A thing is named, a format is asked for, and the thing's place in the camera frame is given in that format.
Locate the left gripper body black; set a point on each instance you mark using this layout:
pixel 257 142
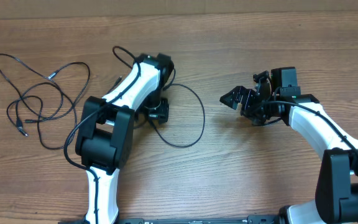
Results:
pixel 158 110

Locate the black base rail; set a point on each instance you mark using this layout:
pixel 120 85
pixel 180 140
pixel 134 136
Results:
pixel 251 219

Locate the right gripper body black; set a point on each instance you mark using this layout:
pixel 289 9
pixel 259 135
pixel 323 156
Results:
pixel 257 110

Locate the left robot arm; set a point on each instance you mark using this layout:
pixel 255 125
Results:
pixel 104 140

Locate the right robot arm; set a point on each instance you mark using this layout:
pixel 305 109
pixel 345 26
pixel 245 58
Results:
pixel 277 97

